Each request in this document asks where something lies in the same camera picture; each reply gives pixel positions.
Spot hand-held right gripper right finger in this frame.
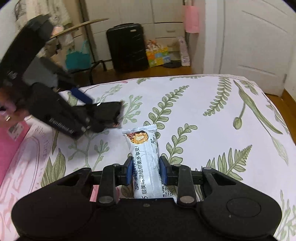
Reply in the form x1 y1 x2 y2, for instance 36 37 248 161
159 156 232 206

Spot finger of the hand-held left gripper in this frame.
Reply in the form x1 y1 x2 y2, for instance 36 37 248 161
69 88 94 105
80 116 122 133

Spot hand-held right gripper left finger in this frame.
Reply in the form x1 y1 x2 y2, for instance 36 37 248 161
54 156 135 208

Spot black snack packet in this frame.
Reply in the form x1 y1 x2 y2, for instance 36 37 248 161
84 101 124 129

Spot white snack bar packet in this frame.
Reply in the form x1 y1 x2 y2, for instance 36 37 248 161
122 124 178 205

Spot pink rimmed white box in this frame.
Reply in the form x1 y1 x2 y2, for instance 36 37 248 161
0 116 100 235

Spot person's left hand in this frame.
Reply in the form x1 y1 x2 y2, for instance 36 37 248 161
0 88 26 128

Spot teal bag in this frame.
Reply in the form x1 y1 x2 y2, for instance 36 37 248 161
66 40 92 71

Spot floral bed sheet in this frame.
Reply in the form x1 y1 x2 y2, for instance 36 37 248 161
23 74 296 241

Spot black suitcase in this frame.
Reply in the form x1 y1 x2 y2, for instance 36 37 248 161
106 23 150 74

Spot wooden table top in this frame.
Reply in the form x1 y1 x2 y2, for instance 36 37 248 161
49 18 110 41

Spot yellow colourful box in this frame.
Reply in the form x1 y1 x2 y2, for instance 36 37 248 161
145 39 171 68

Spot pale hanging clothes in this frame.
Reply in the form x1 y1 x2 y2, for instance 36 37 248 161
14 0 73 29

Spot white wardrobe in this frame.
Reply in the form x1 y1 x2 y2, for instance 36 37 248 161
84 0 186 63

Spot white patterned long box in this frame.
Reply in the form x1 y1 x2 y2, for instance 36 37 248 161
178 37 191 67

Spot pink hanging bag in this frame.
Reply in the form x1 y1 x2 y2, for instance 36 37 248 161
183 5 201 34

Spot white door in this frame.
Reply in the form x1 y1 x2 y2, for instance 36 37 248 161
221 0 290 97

